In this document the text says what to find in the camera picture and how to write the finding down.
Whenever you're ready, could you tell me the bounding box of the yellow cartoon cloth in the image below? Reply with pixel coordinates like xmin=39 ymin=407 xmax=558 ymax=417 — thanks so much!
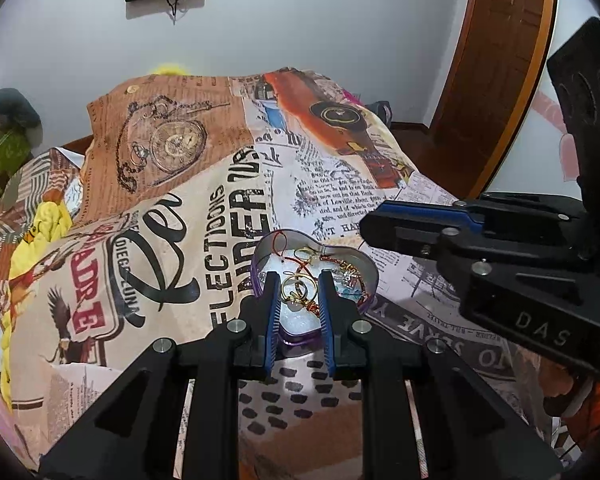
xmin=0 ymin=200 xmax=73 ymax=411

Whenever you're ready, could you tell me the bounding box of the silver jewellery piece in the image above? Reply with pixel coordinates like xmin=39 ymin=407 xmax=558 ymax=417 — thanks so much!
xmin=330 ymin=267 xmax=368 ymax=301

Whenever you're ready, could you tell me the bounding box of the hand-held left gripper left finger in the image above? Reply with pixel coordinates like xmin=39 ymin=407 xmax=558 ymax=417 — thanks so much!
xmin=37 ymin=270 xmax=283 ymax=480

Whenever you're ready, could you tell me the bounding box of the dark grey bag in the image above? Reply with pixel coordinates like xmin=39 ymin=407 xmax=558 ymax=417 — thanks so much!
xmin=365 ymin=101 xmax=393 ymax=126

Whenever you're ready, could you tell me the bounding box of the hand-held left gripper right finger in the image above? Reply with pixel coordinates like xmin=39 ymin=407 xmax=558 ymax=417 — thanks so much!
xmin=317 ymin=269 xmax=563 ymax=480

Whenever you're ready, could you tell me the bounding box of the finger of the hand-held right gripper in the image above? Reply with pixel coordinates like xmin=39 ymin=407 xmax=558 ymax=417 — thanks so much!
xmin=359 ymin=212 xmax=597 ymax=312
xmin=377 ymin=191 xmax=588 ymax=252

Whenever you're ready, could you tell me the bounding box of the printed newspaper-pattern blanket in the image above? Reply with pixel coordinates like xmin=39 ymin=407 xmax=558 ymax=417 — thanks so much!
xmin=0 ymin=66 xmax=600 ymax=480

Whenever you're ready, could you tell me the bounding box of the orange cloth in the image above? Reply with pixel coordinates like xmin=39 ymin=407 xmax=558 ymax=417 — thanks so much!
xmin=540 ymin=355 xmax=600 ymax=441

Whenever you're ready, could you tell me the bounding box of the brown striped quilt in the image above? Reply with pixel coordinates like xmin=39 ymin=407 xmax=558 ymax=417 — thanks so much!
xmin=0 ymin=147 xmax=88 ymax=241

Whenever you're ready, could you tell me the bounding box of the brown wooden door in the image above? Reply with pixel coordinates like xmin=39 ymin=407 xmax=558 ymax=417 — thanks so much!
xmin=427 ymin=0 xmax=561 ymax=201

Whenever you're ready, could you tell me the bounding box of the green patterned bag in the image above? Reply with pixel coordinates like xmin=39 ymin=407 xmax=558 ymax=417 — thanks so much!
xmin=0 ymin=127 xmax=33 ymax=208

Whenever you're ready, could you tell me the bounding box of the purple heart-shaped tin box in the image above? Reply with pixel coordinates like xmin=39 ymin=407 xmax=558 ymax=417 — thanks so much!
xmin=250 ymin=230 xmax=380 ymax=346

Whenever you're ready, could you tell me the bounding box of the gold rings and jewellery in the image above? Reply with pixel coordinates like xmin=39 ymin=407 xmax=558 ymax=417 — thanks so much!
xmin=270 ymin=230 xmax=376 ymax=306

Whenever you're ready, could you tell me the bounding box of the black hanging cable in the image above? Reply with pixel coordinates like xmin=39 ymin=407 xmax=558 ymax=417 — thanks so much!
xmin=162 ymin=0 xmax=188 ymax=23

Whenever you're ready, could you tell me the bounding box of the yellow plastic object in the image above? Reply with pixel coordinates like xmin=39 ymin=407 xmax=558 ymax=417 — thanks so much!
xmin=147 ymin=62 xmax=191 ymax=77

